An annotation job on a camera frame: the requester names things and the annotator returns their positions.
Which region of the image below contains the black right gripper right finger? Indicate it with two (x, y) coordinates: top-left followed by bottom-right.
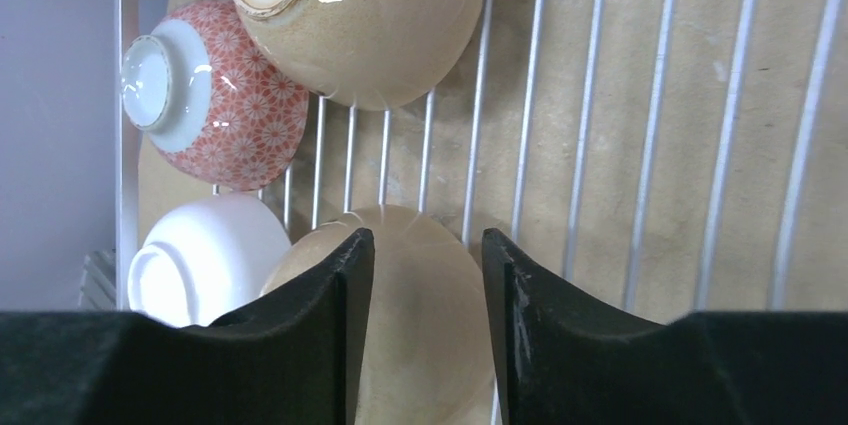
(482, 228), (847, 424)

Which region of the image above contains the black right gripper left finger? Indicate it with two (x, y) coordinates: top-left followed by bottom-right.
(1, 228), (374, 424)

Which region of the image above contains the cream white bowl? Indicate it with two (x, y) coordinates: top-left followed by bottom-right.
(264, 205), (494, 424)

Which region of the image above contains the plain white bowl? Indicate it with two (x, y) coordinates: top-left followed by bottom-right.
(127, 193), (291, 327)

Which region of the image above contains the red floral patterned bowl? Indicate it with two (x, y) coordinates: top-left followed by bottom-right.
(120, 0), (309, 191)

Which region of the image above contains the beige speckled ceramic bowl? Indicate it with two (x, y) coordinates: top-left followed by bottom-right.
(234, 0), (484, 111)

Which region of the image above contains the silver wire dish rack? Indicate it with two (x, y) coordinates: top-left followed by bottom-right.
(112, 0), (848, 425)

